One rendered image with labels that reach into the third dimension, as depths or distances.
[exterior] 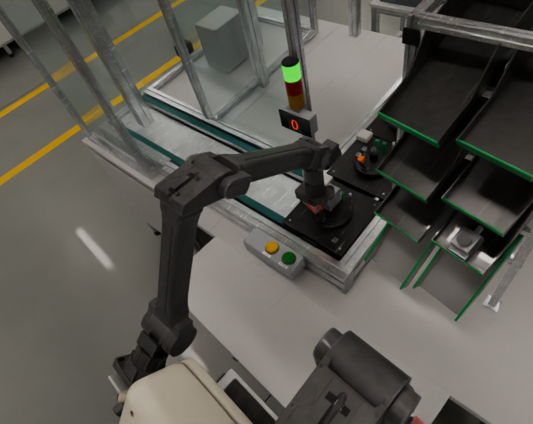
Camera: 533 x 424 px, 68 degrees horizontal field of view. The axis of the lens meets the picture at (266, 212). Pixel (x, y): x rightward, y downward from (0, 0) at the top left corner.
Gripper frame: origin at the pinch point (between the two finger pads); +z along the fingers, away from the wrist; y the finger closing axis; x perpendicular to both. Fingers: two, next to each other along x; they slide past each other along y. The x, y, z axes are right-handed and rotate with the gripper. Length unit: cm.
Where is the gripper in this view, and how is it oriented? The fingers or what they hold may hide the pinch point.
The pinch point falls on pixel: (316, 210)
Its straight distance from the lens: 122.4
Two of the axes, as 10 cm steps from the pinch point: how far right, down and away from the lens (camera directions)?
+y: -7.5, -4.2, 5.0
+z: 1.5, 6.3, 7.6
